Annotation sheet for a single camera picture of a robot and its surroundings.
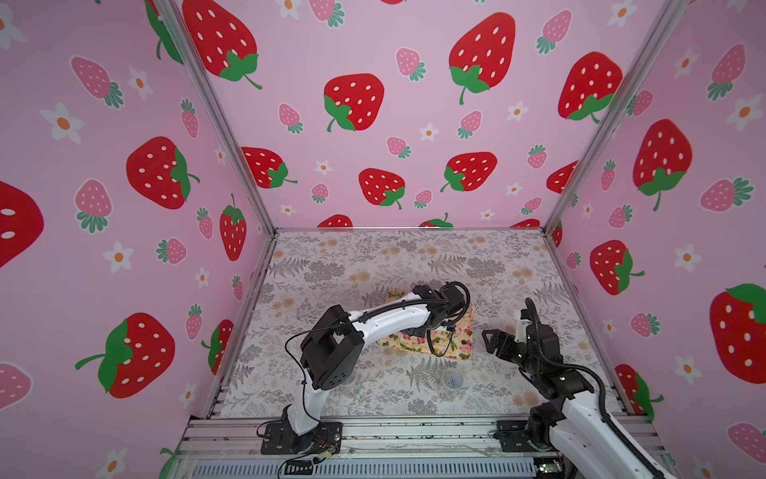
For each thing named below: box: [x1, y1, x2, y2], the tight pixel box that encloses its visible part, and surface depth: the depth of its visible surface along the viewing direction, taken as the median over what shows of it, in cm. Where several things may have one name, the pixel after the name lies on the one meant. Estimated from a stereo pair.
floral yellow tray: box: [378, 303, 474, 361], surface depth 92 cm
